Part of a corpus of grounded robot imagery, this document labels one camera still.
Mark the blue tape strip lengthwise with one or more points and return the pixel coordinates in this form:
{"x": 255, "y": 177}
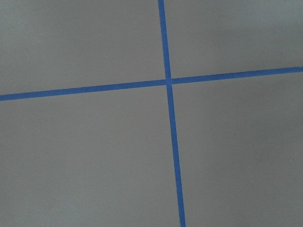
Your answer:
{"x": 171, "y": 109}

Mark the blue tape strip crosswise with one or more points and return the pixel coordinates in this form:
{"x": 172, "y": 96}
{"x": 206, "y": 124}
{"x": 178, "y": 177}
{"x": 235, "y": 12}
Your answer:
{"x": 150, "y": 83}

